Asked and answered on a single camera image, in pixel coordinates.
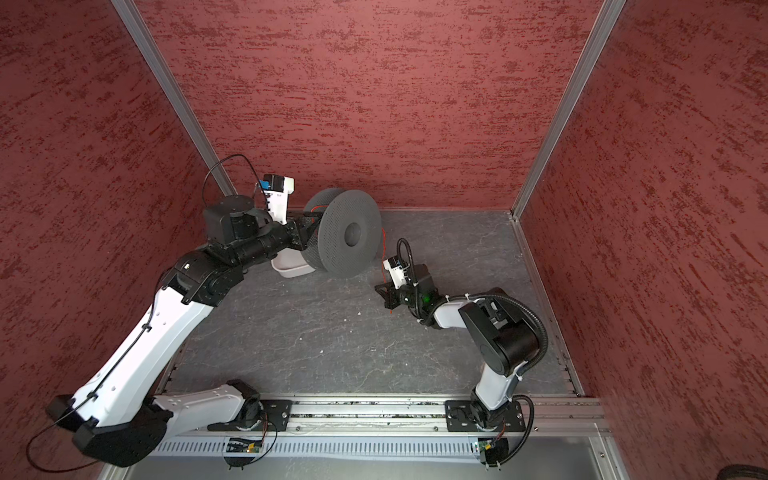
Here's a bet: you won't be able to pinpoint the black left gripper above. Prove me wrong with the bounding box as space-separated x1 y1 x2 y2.
233 209 322 270

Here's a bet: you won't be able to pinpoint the base circuit board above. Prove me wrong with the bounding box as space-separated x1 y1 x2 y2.
223 438 264 469
473 438 510 468

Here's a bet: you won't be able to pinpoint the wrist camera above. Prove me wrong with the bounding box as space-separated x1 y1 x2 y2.
383 255 409 289
260 174 295 224

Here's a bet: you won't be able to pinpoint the aluminium corner post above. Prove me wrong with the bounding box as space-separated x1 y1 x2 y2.
110 0 219 168
509 0 629 221

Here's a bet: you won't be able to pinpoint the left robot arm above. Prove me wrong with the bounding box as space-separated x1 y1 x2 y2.
46 195 322 467

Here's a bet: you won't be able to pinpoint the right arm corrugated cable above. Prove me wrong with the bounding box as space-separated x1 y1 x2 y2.
395 237 550 469

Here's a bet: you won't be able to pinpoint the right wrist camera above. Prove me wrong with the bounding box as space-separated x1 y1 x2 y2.
383 255 409 289

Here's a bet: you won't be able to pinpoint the right base circuit board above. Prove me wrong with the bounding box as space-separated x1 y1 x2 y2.
473 438 510 468

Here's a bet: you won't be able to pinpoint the right aluminium corner post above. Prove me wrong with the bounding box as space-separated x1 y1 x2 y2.
509 0 629 221

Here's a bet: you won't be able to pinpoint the left base circuit board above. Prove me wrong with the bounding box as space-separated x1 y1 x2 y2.
223 438 264 469

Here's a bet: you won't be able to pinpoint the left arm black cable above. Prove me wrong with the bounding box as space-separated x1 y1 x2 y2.
25 153 265 474

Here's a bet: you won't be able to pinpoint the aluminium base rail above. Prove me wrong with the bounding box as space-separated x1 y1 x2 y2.
151 396 616 463

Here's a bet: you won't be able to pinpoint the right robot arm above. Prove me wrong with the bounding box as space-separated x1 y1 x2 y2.
375 257 549 431

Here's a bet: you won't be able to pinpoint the black cable spool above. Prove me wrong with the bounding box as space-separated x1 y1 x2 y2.
302 188 382 279

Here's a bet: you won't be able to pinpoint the white plastic tray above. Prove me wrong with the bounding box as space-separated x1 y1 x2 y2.
271 249 315 279

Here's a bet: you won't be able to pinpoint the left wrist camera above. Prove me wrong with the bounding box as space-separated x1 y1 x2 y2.
260 174 295 224

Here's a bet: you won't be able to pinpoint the left aluminium corner post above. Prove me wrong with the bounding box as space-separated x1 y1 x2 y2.
110 0 219 168

